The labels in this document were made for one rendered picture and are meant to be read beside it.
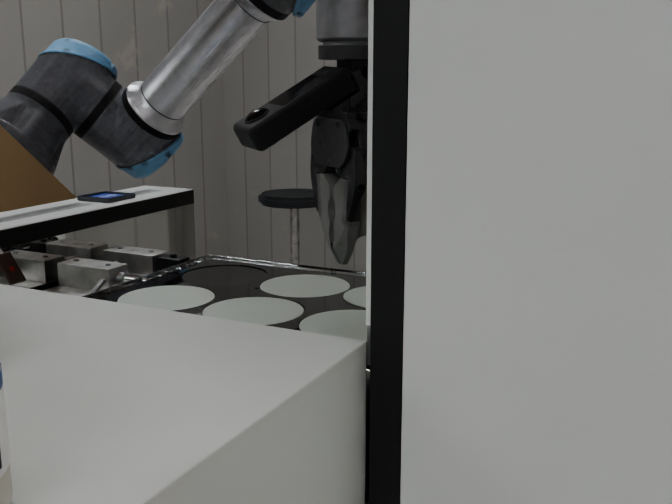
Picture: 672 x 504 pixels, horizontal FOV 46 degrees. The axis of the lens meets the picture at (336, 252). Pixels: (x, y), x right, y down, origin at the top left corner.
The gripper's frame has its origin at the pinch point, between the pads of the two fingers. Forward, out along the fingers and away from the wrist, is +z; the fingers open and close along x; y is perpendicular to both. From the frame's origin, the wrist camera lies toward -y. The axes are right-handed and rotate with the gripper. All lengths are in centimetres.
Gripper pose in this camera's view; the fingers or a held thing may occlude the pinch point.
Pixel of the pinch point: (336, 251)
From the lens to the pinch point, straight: 79.2
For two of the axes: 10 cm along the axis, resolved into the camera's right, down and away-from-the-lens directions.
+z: 0.0, 9.8, 2.2
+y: 8.8, -1.0, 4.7
